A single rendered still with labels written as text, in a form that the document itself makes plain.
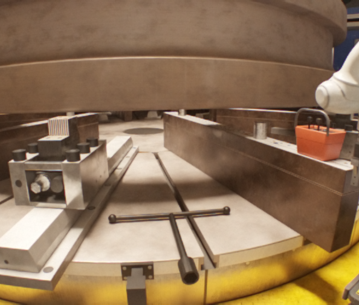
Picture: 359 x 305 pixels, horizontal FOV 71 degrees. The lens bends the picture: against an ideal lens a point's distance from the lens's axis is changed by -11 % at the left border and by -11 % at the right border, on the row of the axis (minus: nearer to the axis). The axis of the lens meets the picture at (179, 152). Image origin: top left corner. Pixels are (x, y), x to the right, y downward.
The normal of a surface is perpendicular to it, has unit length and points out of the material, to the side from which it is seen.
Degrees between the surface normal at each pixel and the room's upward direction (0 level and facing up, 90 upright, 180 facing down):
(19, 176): 90
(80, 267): 90
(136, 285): 0
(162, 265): 90
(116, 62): 90
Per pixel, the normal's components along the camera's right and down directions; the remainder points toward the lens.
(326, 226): -0.93, 0.09
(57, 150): -0.01, 0.24
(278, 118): -0.40, 0.22
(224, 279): 0.22, 0.24
